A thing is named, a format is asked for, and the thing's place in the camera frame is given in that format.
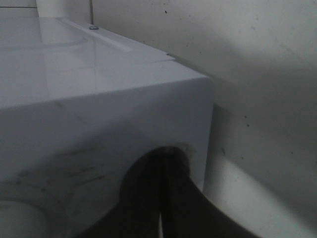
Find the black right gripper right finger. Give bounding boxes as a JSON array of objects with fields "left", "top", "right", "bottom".
[{"left": 162, "top": 147, "right": 255, "bottom": 238}]

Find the white microwave oven body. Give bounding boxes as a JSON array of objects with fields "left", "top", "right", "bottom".
[{"left": 0, "top": 17, "right": 213, "bottom": 238}]

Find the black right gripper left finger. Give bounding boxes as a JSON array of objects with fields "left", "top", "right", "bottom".
[{"left": 78, "top": 147, "right": 164, "bottom": 238}]

